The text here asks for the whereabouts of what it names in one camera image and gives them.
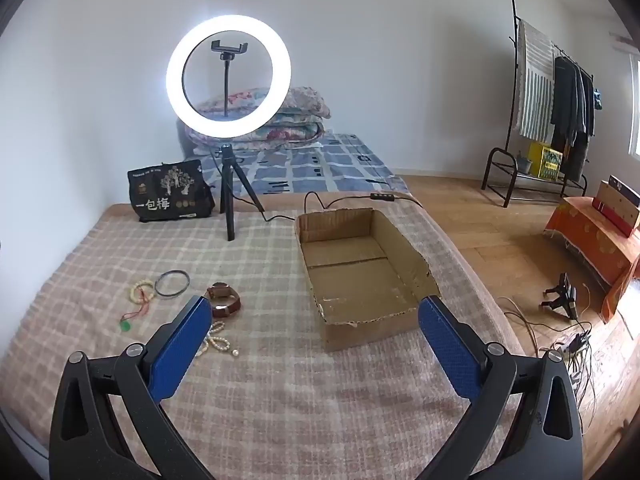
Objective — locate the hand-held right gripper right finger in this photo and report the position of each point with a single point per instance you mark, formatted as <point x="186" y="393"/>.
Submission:
<point x="450" y="350"/>

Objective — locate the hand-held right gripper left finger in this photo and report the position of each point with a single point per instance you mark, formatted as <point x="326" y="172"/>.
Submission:
<point x="182" y="345"/>

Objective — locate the dark bangle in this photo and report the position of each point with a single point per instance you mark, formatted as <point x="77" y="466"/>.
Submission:
<point x="155" y="284"/>

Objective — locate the cardboard box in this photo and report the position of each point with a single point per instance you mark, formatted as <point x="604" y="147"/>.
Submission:
<point x="350" y="330"/>

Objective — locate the beige plaid blanket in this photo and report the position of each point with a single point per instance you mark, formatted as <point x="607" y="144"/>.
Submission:
<point x="250" y="270"/>

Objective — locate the small black floor tripod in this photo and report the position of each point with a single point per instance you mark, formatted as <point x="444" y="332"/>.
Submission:
<point x="565" y="295"/>

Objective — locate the black printed bag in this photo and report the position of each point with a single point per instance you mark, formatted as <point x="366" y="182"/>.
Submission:
<point x="170" y="195"/>

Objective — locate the orange covered stool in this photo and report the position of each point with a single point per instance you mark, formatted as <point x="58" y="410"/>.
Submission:
<point x="590" y="240"/>

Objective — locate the black metal clothes rack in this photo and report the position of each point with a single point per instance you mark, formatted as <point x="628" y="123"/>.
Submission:
<point x="500" y="152"/>

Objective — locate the yellow crate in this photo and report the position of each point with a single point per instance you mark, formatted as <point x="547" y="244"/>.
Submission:
<point x="542" y="160"/>

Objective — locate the brown and red box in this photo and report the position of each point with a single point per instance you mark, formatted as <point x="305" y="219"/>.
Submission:
<point x="612" y="205"/>

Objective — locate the blue patterned bedsheet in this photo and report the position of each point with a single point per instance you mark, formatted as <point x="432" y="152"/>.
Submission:
<point x="325" y="160"/>

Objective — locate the floral folded quilt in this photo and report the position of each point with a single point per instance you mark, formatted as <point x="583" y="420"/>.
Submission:
<point x="290" y="135"/>

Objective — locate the dark flat box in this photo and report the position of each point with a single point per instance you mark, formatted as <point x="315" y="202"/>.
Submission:
<point x="625" y="187"/>

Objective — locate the folded floral quilts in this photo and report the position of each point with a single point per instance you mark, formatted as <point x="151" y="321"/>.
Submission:
<point x="305" y="102"/>

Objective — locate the dark hanging clothes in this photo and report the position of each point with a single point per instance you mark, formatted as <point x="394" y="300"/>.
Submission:
<point x="567" y="105"/>

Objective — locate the striped hanging cloth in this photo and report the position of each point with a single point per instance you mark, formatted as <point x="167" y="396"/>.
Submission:
<point x="535" y="85"/>

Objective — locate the teal hanging garment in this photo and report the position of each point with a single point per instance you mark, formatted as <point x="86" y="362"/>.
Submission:
<point x="597" y="99"/>

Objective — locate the black gooseneck phone holder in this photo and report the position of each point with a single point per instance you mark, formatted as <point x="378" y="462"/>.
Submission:
<point x="229" y="47"/>

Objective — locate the window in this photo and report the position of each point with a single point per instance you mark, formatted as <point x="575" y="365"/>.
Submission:
<point x="636" y="105"/>

